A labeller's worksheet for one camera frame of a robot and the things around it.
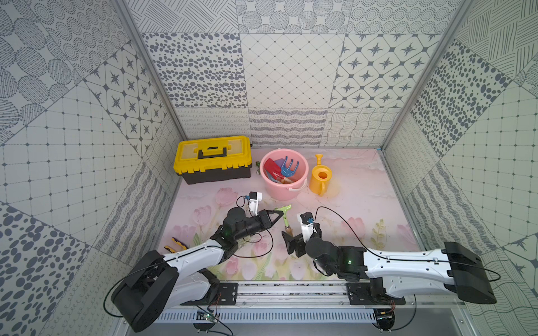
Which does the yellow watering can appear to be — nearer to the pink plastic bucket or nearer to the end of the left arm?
the pink plastic bucket

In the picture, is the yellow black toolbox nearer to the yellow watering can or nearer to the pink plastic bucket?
the pink plastic bucket

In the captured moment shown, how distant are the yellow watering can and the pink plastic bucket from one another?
0.19 ft

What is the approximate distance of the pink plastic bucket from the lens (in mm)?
939

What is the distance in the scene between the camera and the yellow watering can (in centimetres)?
95

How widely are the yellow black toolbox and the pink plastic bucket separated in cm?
9

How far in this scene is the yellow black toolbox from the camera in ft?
→ 3.11

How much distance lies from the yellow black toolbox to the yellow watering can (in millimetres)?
313

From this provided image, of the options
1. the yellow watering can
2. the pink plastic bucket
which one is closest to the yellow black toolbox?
the pink plastic bucket
